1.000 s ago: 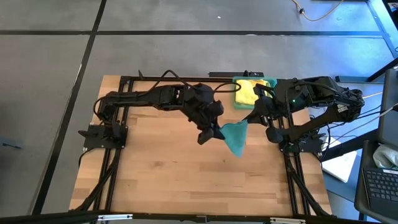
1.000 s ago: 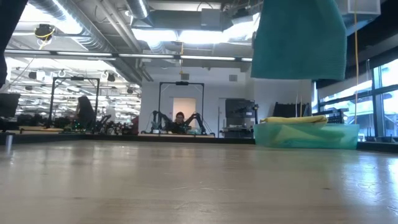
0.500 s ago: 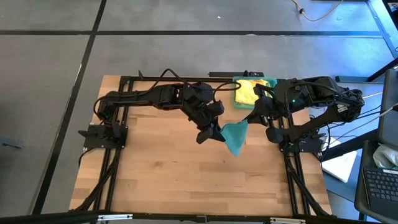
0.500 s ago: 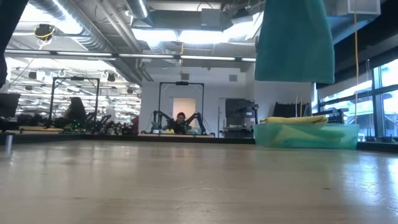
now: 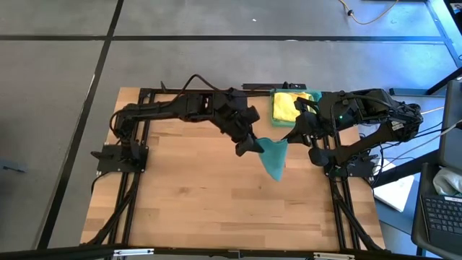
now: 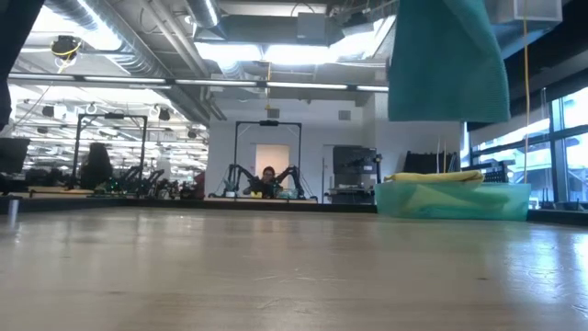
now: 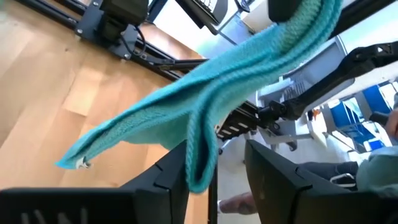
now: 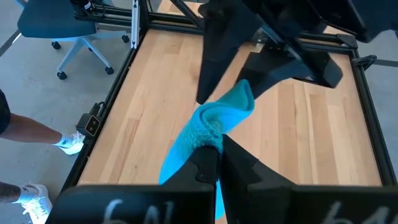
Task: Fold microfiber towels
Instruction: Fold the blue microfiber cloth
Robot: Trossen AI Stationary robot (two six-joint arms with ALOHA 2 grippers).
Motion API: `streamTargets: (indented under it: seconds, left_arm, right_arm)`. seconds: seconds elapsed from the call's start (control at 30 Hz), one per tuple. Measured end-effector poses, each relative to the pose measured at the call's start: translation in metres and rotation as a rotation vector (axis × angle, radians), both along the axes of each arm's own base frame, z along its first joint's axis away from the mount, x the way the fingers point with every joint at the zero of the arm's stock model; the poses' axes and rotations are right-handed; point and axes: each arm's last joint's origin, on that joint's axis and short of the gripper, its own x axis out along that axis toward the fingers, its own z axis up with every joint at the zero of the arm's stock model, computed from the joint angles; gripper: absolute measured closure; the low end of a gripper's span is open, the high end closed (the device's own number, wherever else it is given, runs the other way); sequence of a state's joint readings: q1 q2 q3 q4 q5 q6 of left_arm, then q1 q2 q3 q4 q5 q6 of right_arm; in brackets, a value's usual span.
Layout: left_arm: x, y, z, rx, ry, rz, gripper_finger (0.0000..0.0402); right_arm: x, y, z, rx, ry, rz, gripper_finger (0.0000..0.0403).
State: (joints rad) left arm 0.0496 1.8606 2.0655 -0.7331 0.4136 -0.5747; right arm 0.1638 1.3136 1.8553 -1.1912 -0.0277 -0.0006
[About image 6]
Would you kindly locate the pale pink panel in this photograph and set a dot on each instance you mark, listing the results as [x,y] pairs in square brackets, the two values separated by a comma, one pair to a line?
[272,154]

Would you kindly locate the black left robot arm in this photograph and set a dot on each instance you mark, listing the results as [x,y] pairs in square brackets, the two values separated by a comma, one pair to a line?
[14,46]

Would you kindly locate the long ceiling light bar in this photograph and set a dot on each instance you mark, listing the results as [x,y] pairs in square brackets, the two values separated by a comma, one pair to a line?
[206,83]

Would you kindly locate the black panel stack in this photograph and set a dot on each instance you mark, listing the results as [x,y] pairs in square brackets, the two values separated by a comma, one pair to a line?
[427,162]

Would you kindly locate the silver metal post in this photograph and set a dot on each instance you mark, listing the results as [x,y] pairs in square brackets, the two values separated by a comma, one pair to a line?
[13,209]

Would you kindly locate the teal plastic tray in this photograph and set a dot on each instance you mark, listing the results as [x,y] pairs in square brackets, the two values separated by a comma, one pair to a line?
[514,202]

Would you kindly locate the yellow towel with white label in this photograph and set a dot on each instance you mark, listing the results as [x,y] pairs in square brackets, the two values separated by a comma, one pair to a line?
[436,176]

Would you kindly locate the black camera rig frame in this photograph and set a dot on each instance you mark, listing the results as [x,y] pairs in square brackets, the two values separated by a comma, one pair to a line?
[236,147]
[76,147]

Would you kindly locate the teal microfiber towel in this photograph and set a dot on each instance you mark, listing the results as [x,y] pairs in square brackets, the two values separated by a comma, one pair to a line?
[445,69]

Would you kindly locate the black background robot arm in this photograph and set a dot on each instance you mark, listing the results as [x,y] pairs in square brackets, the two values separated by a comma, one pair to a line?
[239,172]
[294,174]

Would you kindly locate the person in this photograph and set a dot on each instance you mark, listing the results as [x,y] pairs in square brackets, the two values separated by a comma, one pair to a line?
[96,165]
[267,184]

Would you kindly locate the black perforated rack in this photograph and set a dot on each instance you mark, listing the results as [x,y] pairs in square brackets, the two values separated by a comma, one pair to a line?
[496,173]

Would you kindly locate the bright green microfiber towel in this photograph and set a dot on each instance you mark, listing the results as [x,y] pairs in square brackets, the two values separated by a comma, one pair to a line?
[459,200]

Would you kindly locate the black ceiling camera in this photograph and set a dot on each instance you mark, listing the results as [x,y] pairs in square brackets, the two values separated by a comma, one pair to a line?
[65,46]

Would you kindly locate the black wall screen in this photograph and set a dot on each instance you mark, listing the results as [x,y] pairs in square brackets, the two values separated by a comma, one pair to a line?
[351,158]

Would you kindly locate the silver ceiling duct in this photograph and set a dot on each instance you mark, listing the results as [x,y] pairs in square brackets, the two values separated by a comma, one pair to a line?
[124,50]

